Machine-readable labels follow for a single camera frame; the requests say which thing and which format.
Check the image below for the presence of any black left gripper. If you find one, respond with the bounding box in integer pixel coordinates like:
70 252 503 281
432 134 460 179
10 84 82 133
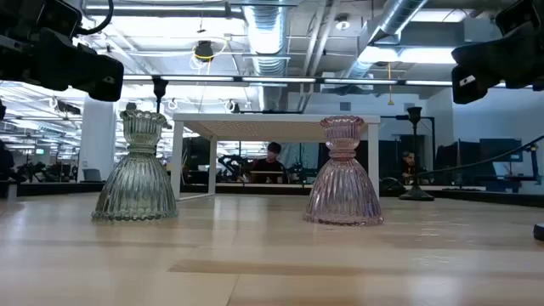
31 27 125 102

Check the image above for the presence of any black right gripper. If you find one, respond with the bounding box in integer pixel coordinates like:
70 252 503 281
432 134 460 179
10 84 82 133
450 20 544 105

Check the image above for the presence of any pink ribbed glass candle holder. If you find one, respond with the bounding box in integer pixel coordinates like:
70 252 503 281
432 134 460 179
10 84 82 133
303 115 384 227

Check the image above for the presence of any white building column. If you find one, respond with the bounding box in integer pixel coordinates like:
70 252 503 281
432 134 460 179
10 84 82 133
77 95 117 183

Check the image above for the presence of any dark computer monitor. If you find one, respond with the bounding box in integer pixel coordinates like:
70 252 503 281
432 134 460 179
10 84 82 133
479 138 524 162

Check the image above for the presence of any person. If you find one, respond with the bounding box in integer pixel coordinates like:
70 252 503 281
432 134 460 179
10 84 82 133
250 142 290 184
399 150 428 186

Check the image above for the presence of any long linear ceiling light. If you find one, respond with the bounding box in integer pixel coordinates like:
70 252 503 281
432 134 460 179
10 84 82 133
122 75 454 87

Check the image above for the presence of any white perforated metal shelf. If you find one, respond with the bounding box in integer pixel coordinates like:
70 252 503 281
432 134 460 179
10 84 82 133
169 113 382 203

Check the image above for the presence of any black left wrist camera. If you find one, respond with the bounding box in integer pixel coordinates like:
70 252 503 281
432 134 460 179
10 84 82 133
36 0 82 37

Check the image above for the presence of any yellow hanging cord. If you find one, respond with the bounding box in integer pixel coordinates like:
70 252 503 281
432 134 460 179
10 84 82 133
385 62 395 107

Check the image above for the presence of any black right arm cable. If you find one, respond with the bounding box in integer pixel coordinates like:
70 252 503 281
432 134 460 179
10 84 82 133
418 134 544 176

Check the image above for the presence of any silver ribbed ventilation duct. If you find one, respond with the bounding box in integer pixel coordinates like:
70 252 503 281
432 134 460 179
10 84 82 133
346 0 428 80
242 0 291 112

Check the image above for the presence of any black ceiling camera yellow cable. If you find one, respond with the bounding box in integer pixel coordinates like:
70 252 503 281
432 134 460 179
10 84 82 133
193 40 216 63

